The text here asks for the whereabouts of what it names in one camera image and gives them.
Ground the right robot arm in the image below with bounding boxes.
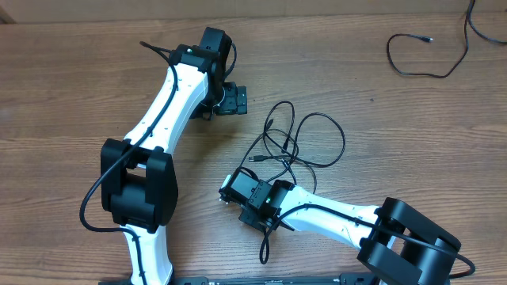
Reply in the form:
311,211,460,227
219,168,461,284

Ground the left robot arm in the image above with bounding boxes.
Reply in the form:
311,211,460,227
98,27,247,284

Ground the black usb cable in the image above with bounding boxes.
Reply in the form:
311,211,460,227
237,101,347,195
386,0,507,79

